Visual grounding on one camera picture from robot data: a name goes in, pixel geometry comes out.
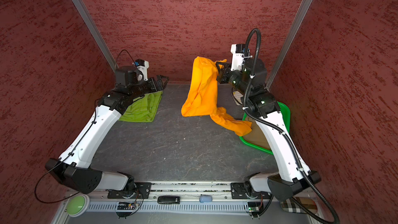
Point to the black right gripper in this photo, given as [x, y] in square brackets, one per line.
[224, 72]

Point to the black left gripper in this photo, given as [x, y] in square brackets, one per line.
[155, 88]

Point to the lime green shorts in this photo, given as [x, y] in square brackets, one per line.
[143, 109]

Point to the orange shorts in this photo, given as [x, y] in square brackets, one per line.
[203, 96]

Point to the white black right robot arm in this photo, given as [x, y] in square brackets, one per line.
[261, 106]

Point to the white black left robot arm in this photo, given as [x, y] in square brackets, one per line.
[72, 168]

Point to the khaki brown shorts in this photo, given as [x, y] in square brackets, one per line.
[256, 136]

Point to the cream desk calculator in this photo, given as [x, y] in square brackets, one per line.
[237, 97]

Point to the green plastic laundry basket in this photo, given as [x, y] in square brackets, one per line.
[286, 113]

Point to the black usb device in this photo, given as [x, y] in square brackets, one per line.
[168, 200]

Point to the light blue small object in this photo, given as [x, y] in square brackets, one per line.
[205, 198]

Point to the left circuit board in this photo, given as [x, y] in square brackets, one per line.
[126, 206]

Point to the circuit board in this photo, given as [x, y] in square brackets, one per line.
[126, 206]
[255, 207]

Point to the right circuit board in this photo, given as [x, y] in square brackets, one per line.
[255, 207]

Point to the green round push button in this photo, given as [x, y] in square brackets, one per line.
[78, 205]

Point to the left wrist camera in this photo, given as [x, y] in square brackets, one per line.
[142, 66]

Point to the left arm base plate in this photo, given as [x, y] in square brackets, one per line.
[140, 191]

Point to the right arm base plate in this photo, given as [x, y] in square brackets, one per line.
[245, 191]

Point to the aluminium front rail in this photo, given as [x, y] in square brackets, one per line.
[189, 192]

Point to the right aluminium corner post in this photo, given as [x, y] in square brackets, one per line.
[296, 24]

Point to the aluminium corner post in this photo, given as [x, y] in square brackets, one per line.
[85, 15]
[296, 24]

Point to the left aluminium corner post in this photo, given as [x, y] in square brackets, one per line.
[85, 15]

